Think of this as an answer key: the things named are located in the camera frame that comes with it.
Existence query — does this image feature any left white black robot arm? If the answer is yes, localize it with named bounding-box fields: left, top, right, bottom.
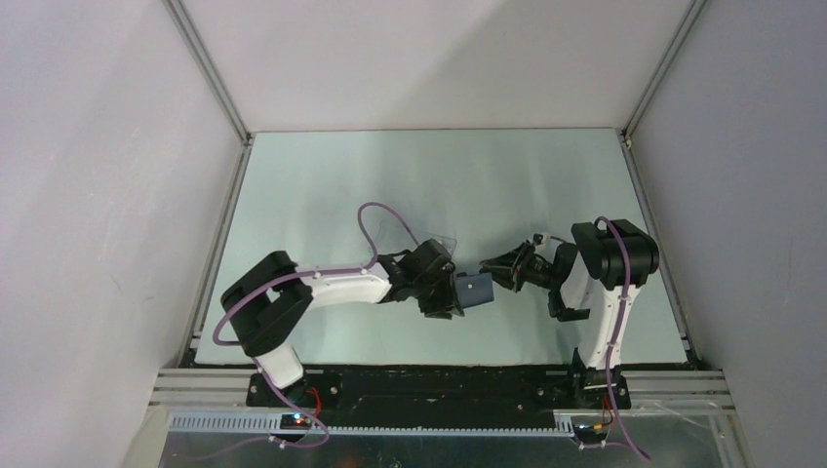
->
left=214, top=239, right=464, bottom=407

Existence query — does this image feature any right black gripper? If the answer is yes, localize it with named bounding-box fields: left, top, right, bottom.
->
left=480, top=241, right=562, bottom=292

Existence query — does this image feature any controller board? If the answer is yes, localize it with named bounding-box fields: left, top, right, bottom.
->
left=572, top=423, right=610, bottom=449
left=279, top=413, right=314, bottom=431

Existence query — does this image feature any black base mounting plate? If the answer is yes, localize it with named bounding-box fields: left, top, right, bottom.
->
left=284, top=365, right=631, bottom=428

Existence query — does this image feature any right aluminium frame post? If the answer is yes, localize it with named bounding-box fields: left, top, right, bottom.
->
left=621, top=0, right=708, bottom=139

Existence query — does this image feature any left controller board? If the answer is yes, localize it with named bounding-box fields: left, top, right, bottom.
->
left=279, top=413, right=314, bottom=431

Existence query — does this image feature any aluminium frame post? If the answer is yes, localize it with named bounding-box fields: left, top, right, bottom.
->
left=621, top=0, right=708, bottom=139
left=162, top=0, right=252, bottom=145

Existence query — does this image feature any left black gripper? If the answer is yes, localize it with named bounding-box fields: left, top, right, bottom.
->
left=411, top=264, right=463, bottom=319

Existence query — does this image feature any blue leather card holder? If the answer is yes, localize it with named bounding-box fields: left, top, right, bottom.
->
left=454, top=272, right=494, bottom=310

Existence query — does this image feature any grey slotted cable duct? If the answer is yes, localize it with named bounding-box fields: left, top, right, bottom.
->
left=169, top=411, right=574, bottom=438

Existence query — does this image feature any left aluminium frame post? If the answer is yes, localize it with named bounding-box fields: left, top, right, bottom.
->
left=162, top=0, right=252, bottom=145

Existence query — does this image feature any right controller board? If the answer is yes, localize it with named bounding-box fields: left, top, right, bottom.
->
left=572, top=423, right=610, bottom=449

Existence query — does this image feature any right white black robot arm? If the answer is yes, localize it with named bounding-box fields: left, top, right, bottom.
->
left=480, top=216, right=660, bottom=408

